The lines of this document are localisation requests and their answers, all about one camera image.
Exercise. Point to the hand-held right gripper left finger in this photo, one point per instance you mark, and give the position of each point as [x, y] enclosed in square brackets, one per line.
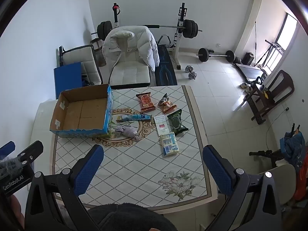
[89, 170]

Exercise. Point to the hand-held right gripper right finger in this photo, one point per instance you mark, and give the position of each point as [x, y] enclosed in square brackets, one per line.
[216, 170]

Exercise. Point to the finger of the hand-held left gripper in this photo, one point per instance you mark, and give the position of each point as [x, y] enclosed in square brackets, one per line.
[31, 152]
[7, 148]

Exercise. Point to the blue white tissue packet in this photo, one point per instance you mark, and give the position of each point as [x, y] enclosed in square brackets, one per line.
[169, 144]

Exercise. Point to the lilac cloth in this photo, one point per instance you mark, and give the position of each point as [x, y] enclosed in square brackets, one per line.
[128, 131]

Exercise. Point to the cardboard box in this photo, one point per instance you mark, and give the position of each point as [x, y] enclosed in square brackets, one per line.
[81, 112]

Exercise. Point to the green snack packet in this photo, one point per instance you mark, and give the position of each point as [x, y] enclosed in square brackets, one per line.
[176, 122]

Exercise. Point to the long blue packet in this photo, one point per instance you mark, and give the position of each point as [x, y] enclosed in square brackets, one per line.
[134, 118]

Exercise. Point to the white packet red print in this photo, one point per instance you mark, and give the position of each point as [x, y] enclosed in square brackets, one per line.
[161, 125]

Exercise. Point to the orange panda snack packet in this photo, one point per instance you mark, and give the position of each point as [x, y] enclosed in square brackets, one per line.
[167, 105]

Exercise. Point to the red snack packet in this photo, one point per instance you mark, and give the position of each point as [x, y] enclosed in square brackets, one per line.
[145, 102]

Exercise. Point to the person's left hand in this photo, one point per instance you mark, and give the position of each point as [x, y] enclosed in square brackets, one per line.
[14, 211]

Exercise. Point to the diamond pattern floral tablecloth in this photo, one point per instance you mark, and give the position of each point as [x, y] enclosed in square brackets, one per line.
[134, 168]

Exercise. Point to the black metal stand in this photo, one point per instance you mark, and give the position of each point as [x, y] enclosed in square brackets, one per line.
[264, 153]

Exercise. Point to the person's black fleece clothing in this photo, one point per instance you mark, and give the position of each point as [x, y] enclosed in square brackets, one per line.
[125, 216]

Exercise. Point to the white plastic chair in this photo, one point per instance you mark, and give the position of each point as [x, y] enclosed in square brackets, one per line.
[284, 180]

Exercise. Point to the blue jacket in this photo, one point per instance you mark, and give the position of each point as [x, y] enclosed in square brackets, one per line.
[293, 146]

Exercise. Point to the blue board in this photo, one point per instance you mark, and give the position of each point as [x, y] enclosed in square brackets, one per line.
[68, 77]

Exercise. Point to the pair of shoes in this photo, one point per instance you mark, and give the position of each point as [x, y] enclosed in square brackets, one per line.
[246, 87]

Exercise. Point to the white padded chair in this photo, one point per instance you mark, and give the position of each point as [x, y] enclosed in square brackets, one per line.
[77, 55]
[130, 74]

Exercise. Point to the black treadmill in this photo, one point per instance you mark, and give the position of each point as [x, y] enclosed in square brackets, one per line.
[247, 71]

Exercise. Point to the dark wooden chair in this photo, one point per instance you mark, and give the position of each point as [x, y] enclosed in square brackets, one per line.
[284, 84]

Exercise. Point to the black blue weight bench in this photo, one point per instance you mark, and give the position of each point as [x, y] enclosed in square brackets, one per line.
[164, 69]

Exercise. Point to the short barbell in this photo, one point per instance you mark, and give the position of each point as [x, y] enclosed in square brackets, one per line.
[203, 54]

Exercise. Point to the black bag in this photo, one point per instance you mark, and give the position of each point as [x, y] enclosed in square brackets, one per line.
[249, 58]

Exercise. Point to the white down jacket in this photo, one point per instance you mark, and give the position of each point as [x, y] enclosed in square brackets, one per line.
[144, 45]

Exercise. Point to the barbell with black plates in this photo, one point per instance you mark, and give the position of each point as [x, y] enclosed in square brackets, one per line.
[190, 28]

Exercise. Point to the window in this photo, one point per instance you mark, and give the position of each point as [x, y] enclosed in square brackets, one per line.
[286, 38]

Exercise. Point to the white barbell rack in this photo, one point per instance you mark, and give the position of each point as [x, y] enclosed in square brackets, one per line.
[180, 14]

